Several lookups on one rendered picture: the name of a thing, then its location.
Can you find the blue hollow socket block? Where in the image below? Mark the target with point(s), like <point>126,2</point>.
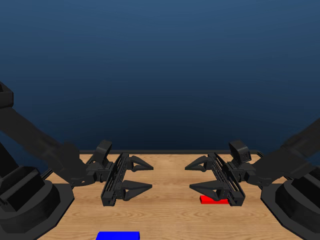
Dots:
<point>117,236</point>

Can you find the thin red peg bar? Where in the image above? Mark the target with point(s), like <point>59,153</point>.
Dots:
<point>206,200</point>

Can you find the black table frame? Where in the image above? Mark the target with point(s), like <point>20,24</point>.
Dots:
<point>162,151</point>

